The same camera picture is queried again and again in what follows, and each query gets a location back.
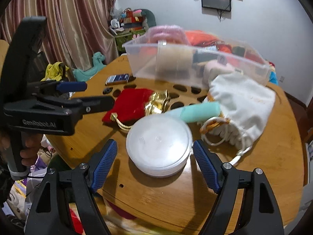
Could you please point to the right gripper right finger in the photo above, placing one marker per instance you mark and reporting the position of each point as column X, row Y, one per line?
column 259, row 211

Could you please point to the beige tape roll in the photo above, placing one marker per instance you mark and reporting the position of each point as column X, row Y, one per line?
column 173, row 61

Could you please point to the clear plastic storage bin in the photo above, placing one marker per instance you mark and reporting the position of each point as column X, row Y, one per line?
column 244, row 58

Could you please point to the teal cylindrical tube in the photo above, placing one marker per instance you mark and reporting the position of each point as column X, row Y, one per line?
column 197, row 112

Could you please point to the yellow cloth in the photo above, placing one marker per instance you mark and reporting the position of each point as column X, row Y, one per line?
column 58, row 72

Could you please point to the green storage box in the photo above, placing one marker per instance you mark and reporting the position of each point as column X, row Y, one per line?
column 122, row 38

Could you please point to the white drawstring pouch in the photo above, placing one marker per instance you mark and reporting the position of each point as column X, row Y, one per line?
column 245, row 108

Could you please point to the orange puffer jacket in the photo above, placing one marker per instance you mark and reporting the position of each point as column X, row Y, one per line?
column 202, row 39

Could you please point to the teal toy horse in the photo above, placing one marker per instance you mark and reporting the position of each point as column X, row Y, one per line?
column 98, row 64

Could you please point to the dark green glass bottle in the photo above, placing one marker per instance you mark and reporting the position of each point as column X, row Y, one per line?
column 205, row 55

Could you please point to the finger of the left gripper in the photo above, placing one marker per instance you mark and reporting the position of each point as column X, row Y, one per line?
column 65, row 87
column 96, row 104

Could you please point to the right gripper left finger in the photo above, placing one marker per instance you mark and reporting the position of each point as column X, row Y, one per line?
column 50, row 214

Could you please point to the round white plastic container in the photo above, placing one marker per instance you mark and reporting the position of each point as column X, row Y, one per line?
column 159, row 145

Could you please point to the pink oval case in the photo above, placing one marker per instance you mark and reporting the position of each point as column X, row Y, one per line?
column 213, row 68

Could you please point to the person's left hand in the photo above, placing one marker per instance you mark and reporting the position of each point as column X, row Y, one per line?
column 30, row 154

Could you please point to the blue staples box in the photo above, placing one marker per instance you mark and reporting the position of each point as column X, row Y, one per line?
column 117, row 79

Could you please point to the pink striped curtain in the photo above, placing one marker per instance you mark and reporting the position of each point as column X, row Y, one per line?
column 76, row 29

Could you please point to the grey plush toy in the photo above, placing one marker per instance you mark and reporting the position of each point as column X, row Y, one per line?
column 149, row 21

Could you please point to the red velvet gift pouch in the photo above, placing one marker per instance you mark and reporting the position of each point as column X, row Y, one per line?
column 133, row 104

